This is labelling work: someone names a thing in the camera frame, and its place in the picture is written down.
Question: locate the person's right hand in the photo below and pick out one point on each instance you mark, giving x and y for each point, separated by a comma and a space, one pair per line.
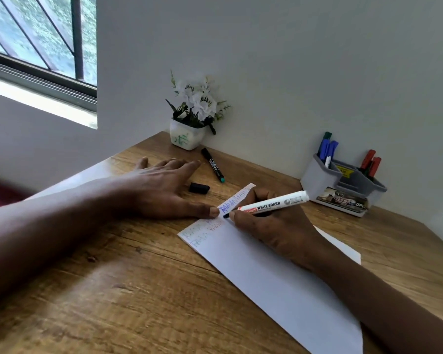
284, 228

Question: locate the person's left hand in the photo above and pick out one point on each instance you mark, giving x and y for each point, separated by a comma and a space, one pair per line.
158, 191

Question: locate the thick white marker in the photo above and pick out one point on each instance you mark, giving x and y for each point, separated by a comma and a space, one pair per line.
277, 203

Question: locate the thick black marker cap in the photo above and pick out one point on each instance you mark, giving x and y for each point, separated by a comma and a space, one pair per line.
199, 188

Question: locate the black pen teal end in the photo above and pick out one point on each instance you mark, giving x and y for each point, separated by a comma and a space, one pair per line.
212, 164

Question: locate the white paper sheet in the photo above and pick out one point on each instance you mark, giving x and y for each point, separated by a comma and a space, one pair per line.
273, 291

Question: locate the thick blue marker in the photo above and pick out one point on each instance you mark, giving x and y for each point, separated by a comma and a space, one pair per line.
330, 152

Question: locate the thin red-capped marker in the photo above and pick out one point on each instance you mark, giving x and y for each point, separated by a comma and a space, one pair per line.
375, 165
368, 158

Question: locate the person's right forearm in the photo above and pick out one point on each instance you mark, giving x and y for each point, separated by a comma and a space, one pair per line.
391, 302

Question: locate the person's left forearm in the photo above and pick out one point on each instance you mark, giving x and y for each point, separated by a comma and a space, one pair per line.
51, 235

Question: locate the gray desk organizer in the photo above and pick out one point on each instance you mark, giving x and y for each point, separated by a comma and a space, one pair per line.
315, 180

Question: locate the potted white artificial flowers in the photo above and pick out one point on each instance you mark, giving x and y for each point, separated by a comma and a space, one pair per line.
186, 138

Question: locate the red quilted mattress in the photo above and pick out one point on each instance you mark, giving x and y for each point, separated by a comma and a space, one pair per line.
0, 197

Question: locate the barred window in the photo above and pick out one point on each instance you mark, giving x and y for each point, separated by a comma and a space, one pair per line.
22, 33

